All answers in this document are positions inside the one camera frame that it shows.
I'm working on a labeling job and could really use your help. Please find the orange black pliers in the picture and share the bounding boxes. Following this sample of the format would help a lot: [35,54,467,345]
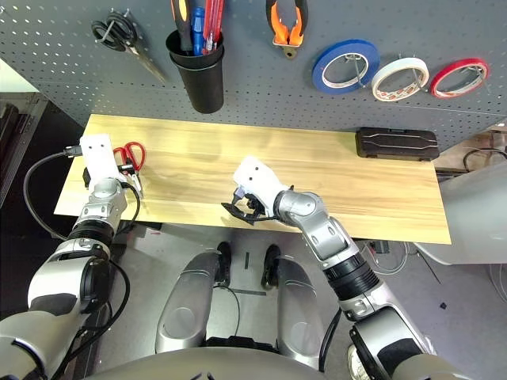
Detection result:
[265,0,310,61]

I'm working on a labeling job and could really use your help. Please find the blue tape roll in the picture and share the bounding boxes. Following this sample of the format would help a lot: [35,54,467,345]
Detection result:
[311,38,382,96]

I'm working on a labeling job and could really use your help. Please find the silver wire pliers holder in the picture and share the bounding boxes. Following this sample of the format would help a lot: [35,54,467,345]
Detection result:
[272,36,306,50]

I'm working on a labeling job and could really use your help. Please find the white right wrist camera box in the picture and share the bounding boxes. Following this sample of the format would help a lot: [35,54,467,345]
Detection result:
[232,155,292,211]

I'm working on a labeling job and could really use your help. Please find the red tape roll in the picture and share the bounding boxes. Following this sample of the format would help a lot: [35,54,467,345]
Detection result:
[429,57,490,100]

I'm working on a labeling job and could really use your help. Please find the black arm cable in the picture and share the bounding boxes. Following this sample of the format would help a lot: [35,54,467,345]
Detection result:
[318,307,344,374]
[22,146,142,380]

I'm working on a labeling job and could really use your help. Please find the black cabinet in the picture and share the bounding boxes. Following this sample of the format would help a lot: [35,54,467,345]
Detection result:
[0,92,87,318]

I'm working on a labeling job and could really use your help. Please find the thin black body cable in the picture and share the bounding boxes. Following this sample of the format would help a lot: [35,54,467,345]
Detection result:
[213,282,243,338]

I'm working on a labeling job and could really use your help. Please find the orange black screwdriver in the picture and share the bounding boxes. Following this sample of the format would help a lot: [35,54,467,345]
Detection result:
[170,0,196,57]

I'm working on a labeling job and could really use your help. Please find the blue handled screwdriver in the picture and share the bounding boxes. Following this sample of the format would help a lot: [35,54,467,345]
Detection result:
[190,6,207,57]

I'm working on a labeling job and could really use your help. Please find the light grey housing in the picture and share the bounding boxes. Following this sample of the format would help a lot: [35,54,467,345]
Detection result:
[413,161,507,267]

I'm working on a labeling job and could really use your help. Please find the silver metal peg hook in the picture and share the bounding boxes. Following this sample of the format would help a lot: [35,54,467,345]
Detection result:
[98,8,132,44]
[399,52,427,94]
[460,64,489,85]
[343,52,368,87]

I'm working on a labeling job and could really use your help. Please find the grey metal pegboard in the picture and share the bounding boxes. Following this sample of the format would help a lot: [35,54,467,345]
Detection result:
[0,0,507,152]

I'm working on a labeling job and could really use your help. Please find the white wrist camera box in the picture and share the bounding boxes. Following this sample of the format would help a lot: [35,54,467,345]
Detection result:
[78,132,122,185]
[232,155,292,211]

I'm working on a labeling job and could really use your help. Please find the black handled scissors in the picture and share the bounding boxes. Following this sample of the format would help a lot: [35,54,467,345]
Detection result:
[90,11,168,85]

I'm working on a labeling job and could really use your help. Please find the black table support bracket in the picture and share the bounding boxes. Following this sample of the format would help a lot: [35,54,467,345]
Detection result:
[117,220,164,235]

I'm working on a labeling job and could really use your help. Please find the grey robot torso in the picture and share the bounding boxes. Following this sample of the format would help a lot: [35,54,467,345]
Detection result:
[90,347,318,380]

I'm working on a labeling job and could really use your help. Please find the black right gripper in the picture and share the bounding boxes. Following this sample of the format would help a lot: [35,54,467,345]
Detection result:
[219,191,275,227]

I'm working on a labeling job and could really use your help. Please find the black tool case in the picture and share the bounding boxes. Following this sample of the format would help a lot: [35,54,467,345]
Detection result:
[354,126,441,162]

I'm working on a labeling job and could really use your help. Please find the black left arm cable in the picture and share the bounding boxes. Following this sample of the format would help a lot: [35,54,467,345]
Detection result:
[22,146,142,380]

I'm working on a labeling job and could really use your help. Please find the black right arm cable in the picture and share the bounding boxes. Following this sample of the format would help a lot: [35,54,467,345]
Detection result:
[318,307,344,374]

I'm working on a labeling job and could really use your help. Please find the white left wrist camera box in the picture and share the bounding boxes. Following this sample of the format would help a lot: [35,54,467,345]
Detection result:
[78,132,122,185]

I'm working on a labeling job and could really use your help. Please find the black looped floor cable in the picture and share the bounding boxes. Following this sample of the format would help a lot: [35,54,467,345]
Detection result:
[463,146,507,173]

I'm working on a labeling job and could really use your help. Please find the black plastic cup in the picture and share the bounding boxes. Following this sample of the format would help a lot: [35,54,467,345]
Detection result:
[165,28,226,115]

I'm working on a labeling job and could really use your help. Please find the black ribbed hard case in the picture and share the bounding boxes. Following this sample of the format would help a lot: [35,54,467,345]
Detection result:
[0,100,21,156]

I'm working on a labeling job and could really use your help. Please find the silver robot left leg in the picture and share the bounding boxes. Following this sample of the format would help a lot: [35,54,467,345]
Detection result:
[154,241,233,354]

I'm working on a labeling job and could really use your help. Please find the silver robot leg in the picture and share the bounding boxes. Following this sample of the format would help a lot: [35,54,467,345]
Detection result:
[261,244,330,371]
[154,241,233,354]

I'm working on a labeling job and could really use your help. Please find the silver robot right leg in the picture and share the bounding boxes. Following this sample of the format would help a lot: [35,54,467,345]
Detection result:
[261,244,330,371]

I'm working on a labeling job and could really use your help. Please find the white tape roll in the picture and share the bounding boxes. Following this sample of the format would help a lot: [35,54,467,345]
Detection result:
[370,57,430,103]

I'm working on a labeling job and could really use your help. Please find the white floor cable bundle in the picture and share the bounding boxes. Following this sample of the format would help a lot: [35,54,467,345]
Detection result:
[368,240,410,277]

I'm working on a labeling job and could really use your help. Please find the red handled scissors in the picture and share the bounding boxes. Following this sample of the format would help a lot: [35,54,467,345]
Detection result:
[112,140,147,196]

